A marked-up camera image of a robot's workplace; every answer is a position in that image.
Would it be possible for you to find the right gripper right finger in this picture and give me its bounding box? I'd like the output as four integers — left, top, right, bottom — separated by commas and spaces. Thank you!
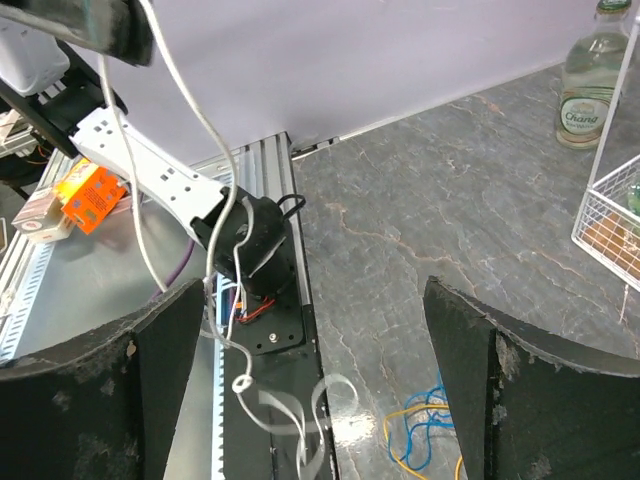
423, 277, 639, 479

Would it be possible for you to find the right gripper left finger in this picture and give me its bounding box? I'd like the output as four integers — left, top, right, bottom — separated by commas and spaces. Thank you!
1, 279, 204, 479

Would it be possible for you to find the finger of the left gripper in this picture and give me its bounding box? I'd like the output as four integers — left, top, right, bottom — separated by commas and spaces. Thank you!
1, 0, 154, 66

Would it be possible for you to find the blue cable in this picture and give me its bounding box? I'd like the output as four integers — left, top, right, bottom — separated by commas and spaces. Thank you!
402, 369, 456, 472

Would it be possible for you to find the yellow cable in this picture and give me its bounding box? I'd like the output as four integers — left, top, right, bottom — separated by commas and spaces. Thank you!
383, 402, 466, 480

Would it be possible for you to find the white cable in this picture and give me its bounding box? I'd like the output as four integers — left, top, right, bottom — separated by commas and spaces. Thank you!
97, 0, 361, 480

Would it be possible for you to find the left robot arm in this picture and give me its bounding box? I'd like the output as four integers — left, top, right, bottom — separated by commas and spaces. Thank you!
1, 1, 296, 298

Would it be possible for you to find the orange box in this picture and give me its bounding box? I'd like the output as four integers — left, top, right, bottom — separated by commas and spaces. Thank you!
54, 158, 127, 235

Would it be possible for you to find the white and brown box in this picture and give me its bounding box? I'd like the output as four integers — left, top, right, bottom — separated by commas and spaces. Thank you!
11, 187, 75, 244

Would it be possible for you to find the left glass bottle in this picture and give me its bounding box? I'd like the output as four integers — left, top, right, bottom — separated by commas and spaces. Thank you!
556, 1, 632, 149

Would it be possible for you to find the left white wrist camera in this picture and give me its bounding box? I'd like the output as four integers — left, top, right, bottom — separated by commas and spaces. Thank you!
1, 19, 70, 97

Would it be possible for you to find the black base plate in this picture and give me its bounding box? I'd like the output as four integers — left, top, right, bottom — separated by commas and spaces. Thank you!
213, 298, 340, 479

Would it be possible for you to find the slotted cable duct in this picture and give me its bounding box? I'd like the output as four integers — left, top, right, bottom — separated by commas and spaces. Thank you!
0, 169, 236, 480

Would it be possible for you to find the white wire shelf rack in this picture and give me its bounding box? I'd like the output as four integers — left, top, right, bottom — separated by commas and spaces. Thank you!
571, 14, 639, 290

